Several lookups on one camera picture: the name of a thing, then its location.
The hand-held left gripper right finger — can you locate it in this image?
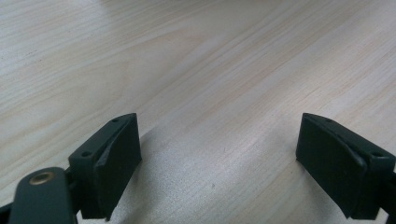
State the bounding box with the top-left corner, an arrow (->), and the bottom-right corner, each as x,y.
295,112 -> 396,221

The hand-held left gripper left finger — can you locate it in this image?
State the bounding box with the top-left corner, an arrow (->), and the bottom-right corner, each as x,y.
67,112 -> 143,222

